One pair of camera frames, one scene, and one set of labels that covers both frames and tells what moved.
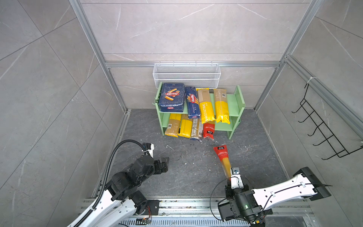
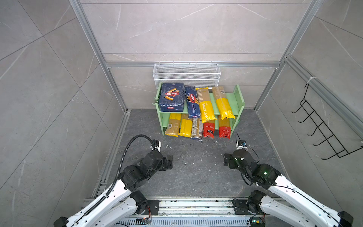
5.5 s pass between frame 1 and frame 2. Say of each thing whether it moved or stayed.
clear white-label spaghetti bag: stayed
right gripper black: moved
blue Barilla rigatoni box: stayed
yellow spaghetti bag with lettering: stayed
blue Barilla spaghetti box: stayed
